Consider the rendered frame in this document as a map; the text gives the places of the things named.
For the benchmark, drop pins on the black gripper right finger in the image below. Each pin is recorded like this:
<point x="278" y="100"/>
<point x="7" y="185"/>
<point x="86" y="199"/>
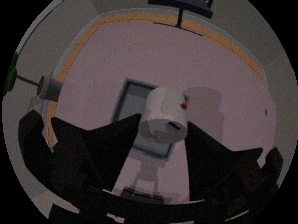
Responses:
<point x="209" y="163"/>

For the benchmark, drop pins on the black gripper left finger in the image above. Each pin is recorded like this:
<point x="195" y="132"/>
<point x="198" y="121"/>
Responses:
<point x="105" y="148"/>

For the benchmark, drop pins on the white cylinder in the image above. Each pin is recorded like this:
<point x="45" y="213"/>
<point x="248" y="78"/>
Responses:
<point x="164" y="117"/>

